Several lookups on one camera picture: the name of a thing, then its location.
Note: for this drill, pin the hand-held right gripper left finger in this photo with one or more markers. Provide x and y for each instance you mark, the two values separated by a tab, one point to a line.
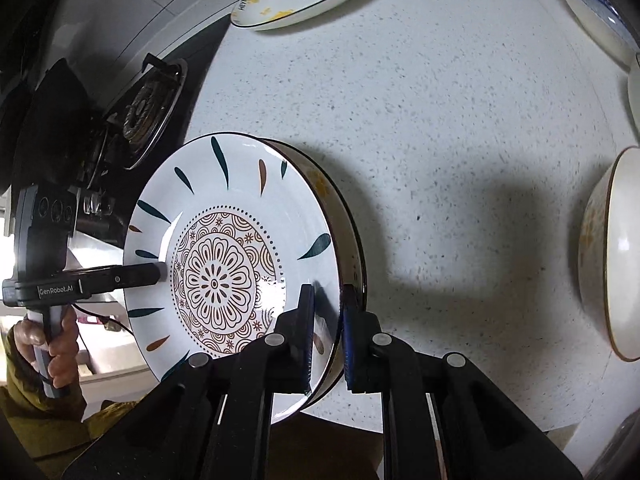
301	340

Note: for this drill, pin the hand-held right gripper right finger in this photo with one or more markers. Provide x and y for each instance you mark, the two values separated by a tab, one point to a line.
351	355

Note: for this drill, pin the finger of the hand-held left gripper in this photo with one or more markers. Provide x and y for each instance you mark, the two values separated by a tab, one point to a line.
142	275

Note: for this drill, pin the mandala pattern plate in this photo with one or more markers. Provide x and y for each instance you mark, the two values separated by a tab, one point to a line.
225	280

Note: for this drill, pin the orange flower bowl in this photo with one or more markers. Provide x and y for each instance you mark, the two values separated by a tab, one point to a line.
625	260

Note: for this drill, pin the blue patterned plate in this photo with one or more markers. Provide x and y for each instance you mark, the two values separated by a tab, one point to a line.
595	15

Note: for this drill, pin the person's left forearm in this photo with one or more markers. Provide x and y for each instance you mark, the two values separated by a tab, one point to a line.
30	410

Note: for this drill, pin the person's left hand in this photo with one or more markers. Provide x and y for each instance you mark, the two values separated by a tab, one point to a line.
64	355

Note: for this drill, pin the black wok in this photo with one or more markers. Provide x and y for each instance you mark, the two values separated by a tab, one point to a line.
50	125

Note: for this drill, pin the black gas stove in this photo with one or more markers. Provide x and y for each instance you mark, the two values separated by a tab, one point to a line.
142	110

